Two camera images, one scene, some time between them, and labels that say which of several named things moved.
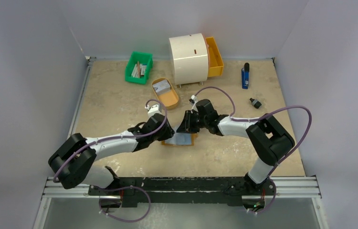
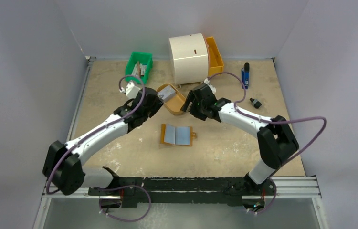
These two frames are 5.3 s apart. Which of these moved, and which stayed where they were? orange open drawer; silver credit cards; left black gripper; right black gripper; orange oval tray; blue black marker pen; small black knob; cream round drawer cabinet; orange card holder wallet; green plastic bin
Moved: silver credit cards; left black gripper; right black gripper; orange oval tray
Stayed: cream round drawer cabinet; blue black marker pen; small black knob; orange open drawer; green plastic bin; orange card holder wallet
